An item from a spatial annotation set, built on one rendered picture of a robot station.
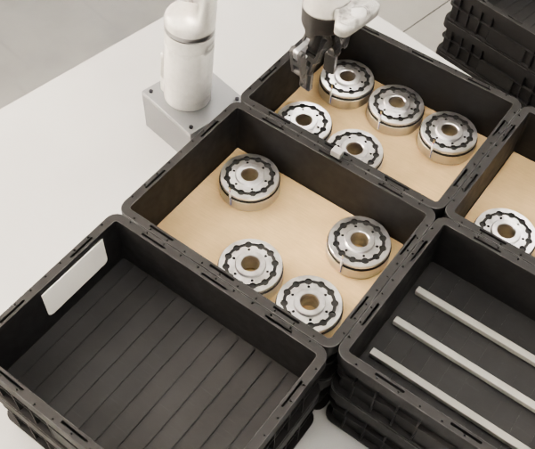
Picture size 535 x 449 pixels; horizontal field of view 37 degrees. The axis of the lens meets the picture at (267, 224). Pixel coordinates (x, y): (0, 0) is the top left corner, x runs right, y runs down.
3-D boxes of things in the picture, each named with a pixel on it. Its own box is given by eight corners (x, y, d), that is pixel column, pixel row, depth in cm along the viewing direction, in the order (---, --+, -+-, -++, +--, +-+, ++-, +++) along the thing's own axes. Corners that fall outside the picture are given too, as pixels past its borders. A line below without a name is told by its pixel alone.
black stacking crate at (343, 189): (125, 252, 131) (117, 211, 122) (236, 145, 146) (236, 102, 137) (324, 387, 118) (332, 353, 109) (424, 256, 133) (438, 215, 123)
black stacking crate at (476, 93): (237, 144, 146) (237, 100, 137) (328, 57, 160) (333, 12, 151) (425, 255, 133) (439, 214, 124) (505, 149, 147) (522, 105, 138)
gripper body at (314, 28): (326, -21, 127) (320, 26, 135) (290, 2, 123) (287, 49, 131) (362, 0, 124) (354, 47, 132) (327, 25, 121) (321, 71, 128)
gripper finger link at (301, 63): (293, 43, 126) (298, 64, 132) (285, 51, 126) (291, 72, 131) (305, 51, 125) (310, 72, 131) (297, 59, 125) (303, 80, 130)
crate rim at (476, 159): (236, 108, 138) (236, 98, 136) (331, 19, 153) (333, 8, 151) (437, 222, 125) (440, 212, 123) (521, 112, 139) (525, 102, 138)
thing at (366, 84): (310, 82, 149) (310, 80, 149) (340, 53, 154) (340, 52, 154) (354, 107, 146) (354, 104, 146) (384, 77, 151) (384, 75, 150)
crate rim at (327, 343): (117, 218, 124) (115, 208, 122) (235, 108, 138) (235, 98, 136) (330, 360, 110) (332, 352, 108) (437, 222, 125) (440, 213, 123)
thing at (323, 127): (263, 124, 143) (263, 121, 142) (301, 95, 147) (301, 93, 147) (305, 153, 139) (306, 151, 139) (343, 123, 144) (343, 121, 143)
